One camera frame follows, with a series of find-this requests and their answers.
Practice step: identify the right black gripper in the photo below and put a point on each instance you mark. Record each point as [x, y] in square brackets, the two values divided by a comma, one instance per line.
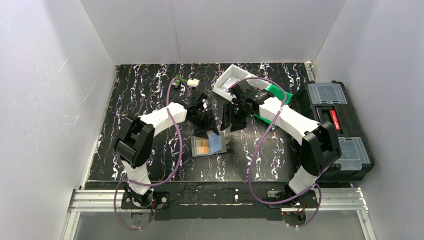
[234, 112]

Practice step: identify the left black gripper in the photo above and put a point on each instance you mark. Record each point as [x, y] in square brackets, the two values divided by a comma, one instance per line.
[205, 118]

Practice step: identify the yellow credit card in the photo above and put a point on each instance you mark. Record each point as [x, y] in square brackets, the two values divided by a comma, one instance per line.
[201, 146]

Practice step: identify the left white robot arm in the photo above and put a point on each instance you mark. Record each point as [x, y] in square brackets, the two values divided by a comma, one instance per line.
[134, 142]

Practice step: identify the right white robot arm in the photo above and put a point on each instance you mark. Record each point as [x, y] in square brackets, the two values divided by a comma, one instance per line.
[319, 144]

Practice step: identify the cards in white bin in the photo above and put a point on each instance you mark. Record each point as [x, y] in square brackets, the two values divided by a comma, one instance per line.
[228, 84]

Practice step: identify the green white pipe fitting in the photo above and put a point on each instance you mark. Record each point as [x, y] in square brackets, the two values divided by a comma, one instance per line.
[178, 80]

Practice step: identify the white two-compartment bin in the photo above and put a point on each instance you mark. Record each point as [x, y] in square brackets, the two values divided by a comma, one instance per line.
[230, 76]

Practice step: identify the green plastic bin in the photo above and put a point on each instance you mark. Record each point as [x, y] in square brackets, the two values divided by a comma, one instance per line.
[280, 94]

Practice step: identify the black tool box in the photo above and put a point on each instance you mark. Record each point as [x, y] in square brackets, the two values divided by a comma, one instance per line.
[329, 101]

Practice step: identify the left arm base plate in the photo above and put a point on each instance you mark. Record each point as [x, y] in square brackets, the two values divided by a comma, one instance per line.
[145, 200]

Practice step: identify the aluminium frame rail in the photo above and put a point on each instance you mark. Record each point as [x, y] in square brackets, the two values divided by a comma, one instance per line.
[225, 203]

